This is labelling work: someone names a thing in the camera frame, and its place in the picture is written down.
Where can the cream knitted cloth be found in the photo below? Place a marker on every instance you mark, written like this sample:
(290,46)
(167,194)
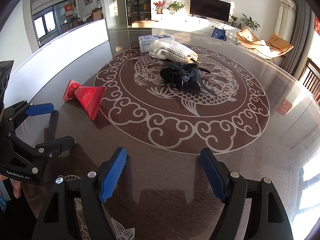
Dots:
(173,51)

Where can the black bow hair clip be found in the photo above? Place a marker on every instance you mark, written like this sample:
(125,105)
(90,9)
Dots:
(185,76)

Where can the red flower plant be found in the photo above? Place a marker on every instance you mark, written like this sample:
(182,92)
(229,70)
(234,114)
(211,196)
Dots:
(160,5)

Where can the black television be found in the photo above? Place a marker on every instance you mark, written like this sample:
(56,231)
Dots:
(214,9)

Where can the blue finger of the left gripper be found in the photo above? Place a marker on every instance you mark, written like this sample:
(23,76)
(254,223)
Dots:
(53,148)
(32,111)

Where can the clear cartoon floss box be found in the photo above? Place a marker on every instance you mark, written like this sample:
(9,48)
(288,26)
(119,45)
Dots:
(145,41)

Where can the grey curtain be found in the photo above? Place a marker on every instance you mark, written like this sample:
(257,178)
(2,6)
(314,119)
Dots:
(301,39)

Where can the red snack packet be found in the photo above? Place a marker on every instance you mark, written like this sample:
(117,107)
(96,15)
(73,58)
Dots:
(89,97)

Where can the green potted plant right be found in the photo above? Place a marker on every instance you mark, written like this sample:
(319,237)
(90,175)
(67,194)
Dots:
(249,22)

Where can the green potted plant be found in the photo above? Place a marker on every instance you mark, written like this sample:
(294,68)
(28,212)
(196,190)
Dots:
(249,22)
(175,6)

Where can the white standing air conditioner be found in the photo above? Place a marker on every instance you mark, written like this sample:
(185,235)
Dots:
(286,19)

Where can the white cardboard storage box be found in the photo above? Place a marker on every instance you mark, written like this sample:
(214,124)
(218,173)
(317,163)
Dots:
(40,67)

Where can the blue shopping bag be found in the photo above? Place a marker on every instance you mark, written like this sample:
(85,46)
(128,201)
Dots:
(219,34)

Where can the wooden dining chair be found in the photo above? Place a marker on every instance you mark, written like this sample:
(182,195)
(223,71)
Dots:
(310,78)

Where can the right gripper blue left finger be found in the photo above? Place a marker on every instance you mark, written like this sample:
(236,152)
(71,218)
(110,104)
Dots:
(58,218)

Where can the green potted plant left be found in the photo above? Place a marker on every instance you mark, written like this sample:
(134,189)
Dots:
(175,6)

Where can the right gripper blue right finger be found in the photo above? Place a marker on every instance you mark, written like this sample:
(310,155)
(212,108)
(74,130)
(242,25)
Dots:
(267,217)

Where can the orange butterfly chair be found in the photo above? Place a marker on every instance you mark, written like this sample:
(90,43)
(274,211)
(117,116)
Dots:
(274,47)

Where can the person left hand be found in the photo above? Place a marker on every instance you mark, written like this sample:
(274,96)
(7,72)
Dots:
(15,184)

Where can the red wall hanging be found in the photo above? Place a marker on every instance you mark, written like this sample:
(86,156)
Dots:
(317,25)

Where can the dark glass display cabinet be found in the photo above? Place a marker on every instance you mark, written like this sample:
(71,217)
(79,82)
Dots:
(138,10)

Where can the white tv console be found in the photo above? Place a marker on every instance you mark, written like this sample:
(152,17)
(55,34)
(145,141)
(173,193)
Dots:
(192,24)

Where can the brown cardboard box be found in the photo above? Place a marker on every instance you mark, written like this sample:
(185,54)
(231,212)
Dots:
(144,23)

